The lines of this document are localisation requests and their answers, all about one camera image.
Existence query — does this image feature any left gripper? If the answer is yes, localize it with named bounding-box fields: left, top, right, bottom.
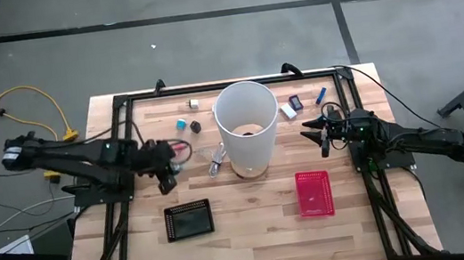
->
left=127, top=133, right=197, bottom=181

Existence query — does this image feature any white floor cable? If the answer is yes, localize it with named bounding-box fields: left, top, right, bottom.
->
left=0, top=194, right=82, bottom=248

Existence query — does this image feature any blue-framed digital display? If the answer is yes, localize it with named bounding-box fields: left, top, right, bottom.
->
left=288, top=93, right=305, bottom=112

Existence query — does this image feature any red plastic basket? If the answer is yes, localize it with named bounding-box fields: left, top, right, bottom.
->
left=293, top=167, right=337, bottom=222

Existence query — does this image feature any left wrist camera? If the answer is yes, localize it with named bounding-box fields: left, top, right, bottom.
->
left=155, top=171, right=181, bottom=198

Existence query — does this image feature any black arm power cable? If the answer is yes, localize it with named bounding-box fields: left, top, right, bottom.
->
left=329, top=52, right=442, bottom=142

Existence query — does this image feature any black aluminium table frame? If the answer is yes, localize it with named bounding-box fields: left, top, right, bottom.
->
left=43, top=54, right=446, bottom=260

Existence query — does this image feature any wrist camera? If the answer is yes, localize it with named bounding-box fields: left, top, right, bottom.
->
left=155, top=171, right=181, bottom=198
left=318, top=127, right=334, bottom=159

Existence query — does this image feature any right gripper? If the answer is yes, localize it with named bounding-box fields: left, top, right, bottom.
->
left=297, top=107, right=371, bottom=151

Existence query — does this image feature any white rectangular box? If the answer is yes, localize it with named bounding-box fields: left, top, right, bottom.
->
left=279, top=102, right=299, bottom=122

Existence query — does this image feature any yellow extension cable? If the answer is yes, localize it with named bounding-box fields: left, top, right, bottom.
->
left=0, top=65, right=88, bottom=205

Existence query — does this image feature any small black frame handle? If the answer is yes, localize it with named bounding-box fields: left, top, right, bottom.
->
left=151, top=77, right=167, bottom=94

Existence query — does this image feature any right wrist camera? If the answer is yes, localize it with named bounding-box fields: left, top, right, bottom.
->
left=318, top=127, right=334, bottom=159

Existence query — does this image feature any black plastic basket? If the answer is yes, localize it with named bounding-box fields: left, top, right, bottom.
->
left=162, top=198, right=217, bottom=244

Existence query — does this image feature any blue USB stick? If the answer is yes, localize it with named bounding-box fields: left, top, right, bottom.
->
left=313, top=86, right=329, bottom=107

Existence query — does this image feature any clear coiled cable bundle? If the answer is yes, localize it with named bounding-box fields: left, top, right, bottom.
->
left=192, top=142, right=230, bottom=181

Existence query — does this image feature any white shade wooden base lamp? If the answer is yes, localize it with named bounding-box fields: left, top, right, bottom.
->
left=209, top=76, right=289, bottom=184

